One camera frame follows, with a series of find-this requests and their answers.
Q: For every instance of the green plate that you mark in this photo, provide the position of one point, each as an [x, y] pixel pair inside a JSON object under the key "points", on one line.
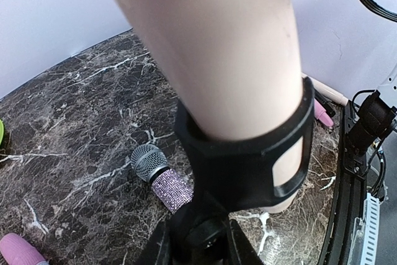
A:
{"points": [[2, 130]]}

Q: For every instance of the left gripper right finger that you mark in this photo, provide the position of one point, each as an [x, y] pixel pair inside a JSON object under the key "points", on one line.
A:
{"points": [[240, 249]]}

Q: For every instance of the pink microphone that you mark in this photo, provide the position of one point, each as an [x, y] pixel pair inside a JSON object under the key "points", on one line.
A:
{"points": [[16, 250], [321, 115]]}

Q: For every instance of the pink microphone front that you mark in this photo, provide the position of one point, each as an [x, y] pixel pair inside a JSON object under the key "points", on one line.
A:
{"points": [[16, 250]]}

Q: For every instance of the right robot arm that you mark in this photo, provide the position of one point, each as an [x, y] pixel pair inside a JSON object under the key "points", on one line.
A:
{"points": [[376, 115]]}

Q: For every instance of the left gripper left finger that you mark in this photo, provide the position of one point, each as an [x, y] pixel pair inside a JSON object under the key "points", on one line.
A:
{"points": [[158, 247]]}

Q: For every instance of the white cable duct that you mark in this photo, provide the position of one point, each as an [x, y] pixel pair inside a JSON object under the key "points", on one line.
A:
{"points": [[371, 218]]}

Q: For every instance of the purple glitter microphone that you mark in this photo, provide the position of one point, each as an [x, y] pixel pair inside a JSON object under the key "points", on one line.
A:
{"points": [[151, 166]]}

